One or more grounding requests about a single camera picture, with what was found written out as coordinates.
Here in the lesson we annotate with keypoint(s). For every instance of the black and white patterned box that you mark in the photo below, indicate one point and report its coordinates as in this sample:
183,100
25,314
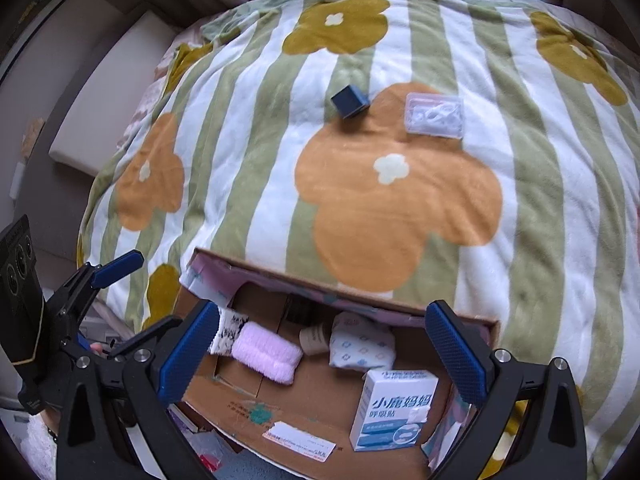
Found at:
229,332

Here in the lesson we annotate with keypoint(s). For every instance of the clear plastic case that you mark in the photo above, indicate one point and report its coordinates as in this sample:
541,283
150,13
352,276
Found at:
434,115

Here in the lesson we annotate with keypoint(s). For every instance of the flowered striped blanket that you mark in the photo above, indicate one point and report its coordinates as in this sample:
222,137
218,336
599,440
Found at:
400,210

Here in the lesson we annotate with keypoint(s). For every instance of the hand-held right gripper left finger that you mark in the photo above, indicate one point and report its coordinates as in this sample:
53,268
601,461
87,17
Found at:
190,350

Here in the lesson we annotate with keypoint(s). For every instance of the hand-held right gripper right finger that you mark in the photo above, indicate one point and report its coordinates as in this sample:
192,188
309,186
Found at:
455,355

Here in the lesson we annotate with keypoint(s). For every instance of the white and blue carton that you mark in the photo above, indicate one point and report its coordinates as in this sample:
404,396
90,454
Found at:
390,410

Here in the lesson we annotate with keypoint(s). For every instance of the patterned white soft packet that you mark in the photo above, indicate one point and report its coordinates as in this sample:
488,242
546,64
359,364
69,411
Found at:
360,345

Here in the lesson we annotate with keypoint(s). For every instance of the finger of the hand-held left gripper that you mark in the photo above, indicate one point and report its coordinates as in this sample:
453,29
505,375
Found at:
120,267
150,332

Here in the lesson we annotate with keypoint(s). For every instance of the clear plastic bag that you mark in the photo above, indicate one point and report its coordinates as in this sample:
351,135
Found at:
210,450

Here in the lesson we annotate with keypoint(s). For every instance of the wall poster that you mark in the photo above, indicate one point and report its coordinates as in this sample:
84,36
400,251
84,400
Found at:
30,25

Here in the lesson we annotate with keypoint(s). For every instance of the cardboard box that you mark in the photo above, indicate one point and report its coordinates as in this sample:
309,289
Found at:
310,400

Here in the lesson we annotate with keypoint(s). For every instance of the small dark jar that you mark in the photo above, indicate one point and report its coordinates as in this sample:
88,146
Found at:
299,312

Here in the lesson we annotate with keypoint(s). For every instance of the pink fluffy towel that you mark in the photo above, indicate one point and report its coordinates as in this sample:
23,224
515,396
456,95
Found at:
265,352

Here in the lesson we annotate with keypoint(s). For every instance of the white padded cushion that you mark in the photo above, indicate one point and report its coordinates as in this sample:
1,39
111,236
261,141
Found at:
110,100

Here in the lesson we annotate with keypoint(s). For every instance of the small dark blue box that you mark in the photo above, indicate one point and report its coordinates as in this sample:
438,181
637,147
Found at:
350,101

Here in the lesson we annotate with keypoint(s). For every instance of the small beige jar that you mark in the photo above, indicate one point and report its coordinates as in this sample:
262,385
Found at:
314,341

